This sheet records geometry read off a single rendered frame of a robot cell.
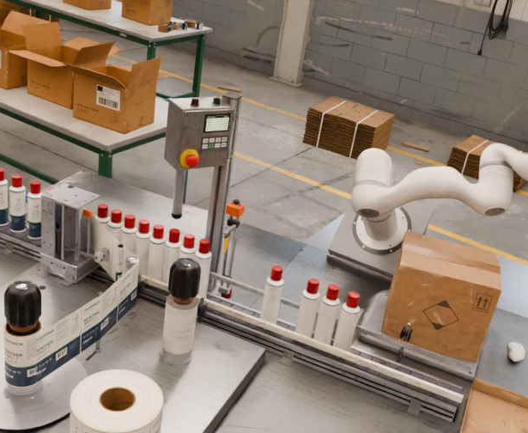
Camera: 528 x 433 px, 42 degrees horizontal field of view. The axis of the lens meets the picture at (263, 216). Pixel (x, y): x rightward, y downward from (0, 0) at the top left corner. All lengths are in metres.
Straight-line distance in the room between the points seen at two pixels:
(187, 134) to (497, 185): 0.92
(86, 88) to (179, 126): 1.82
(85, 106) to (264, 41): 4.60
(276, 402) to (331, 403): 0.15
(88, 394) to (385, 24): 6.28
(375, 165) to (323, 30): 5.58
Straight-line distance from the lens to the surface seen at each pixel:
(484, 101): 7.24
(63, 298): 2.17
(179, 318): 1.84
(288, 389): 1.99
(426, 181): 2.22
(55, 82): 4.04
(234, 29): 8.38
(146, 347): 1.99
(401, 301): 2.17
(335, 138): 6.07
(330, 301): 1.98
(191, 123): 2.00
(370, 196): 2.22
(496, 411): 2.15
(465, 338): 2.22
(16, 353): 1.75
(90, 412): 1.58
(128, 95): 3.63
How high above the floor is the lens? 2.10
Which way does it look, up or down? 26 degrees down
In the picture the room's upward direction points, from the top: 9 degrees clockwise
